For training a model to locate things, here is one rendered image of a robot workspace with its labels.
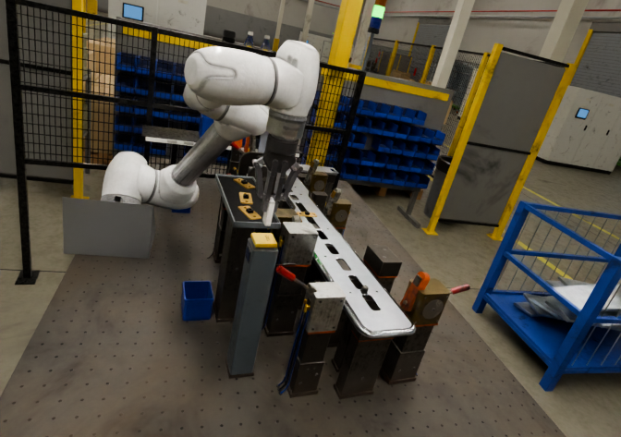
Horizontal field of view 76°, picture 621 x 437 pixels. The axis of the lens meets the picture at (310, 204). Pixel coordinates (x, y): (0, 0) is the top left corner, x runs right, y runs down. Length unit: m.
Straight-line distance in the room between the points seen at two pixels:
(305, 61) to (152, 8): 7.47
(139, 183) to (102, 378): 0.82
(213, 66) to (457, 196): 4.03
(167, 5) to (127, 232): 6.82
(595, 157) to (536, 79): 8.86
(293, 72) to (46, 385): 1.02
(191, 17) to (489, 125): 5.69
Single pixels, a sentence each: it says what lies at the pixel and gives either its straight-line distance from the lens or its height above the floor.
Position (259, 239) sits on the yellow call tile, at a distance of 1.06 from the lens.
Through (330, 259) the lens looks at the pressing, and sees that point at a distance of 1.38.
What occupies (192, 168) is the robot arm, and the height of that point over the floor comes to 1.08.
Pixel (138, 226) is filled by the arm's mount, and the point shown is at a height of 0.84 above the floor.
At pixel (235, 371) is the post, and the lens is 1.31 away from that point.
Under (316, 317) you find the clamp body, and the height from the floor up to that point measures 1.00.
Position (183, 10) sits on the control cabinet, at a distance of 8.28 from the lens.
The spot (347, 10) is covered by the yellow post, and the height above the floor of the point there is 1.87.
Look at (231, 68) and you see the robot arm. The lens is 0.82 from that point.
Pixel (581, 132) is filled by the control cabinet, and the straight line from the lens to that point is 12.76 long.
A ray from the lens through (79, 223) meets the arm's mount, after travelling 1.77.
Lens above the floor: 1.67
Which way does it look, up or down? 22 degrees down
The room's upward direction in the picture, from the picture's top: 13 degrees clockwise
